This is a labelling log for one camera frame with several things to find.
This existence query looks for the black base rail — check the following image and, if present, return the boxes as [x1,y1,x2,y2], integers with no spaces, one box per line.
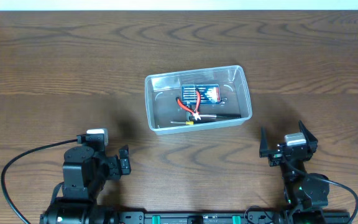
[39,207,351,224]

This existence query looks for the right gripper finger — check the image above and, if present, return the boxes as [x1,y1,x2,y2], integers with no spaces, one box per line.
[259,128,273,157]
[298,120,318,144]

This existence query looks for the clear plastic container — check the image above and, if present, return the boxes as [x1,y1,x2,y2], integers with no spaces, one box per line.
[145,65,252,135]

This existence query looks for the steel claw hammer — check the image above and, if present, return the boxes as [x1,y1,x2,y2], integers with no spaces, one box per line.
[186,113,241,123]

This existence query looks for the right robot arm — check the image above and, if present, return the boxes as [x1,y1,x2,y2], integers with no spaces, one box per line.
[259,121,329,221]

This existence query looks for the red handled cutting pliers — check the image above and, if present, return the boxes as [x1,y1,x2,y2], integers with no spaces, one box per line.
[175,88,203,121]

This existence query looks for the blue precision screwdriver set case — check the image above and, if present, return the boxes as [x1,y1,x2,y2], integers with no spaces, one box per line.
[181,84,221,105]

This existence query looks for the silver combination wrench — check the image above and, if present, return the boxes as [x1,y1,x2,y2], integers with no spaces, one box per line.
[220,98,228,105]

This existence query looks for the black yellow screwdriver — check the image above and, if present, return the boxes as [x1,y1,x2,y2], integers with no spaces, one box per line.
[170,121,205,125]

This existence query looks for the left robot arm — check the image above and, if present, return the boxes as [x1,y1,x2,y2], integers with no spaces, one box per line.
[40,133,131,224]

